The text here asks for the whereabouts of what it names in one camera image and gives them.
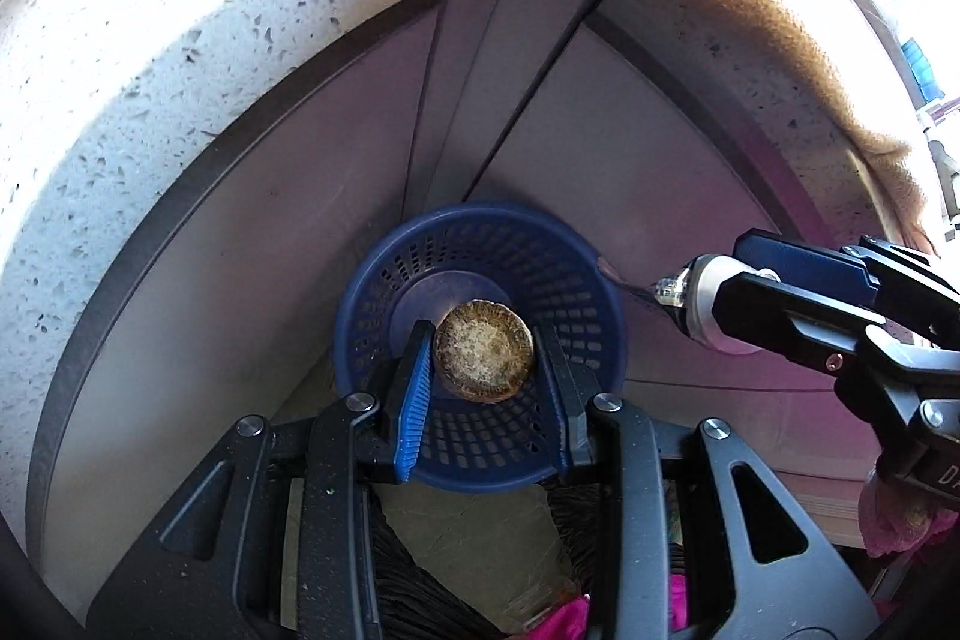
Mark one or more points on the black ribbed pants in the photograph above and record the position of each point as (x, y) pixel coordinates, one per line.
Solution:
(424, 584)

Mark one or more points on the person's right hand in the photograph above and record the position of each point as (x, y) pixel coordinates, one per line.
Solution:
(896, 520)

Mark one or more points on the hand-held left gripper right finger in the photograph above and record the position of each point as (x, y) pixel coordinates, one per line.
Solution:
(553, 400)

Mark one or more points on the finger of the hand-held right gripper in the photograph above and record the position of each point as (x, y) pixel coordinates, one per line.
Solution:
(802, 265)
(787, 321)

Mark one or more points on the pink jacket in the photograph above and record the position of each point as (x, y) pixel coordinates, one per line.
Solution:
(559, 621)

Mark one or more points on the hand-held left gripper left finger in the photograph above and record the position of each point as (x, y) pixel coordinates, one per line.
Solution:
(411, 400)

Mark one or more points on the blue plastic mesh basket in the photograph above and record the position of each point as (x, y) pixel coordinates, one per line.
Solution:
(525, 250)

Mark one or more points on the small white bottle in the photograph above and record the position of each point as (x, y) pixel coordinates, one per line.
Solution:
(701, 306)

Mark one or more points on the grey kitchen cabinet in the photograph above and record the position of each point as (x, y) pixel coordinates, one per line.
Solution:
(285, 235)

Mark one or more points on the round brown dried biscuit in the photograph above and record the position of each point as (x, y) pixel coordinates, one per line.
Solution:
(484, 349)

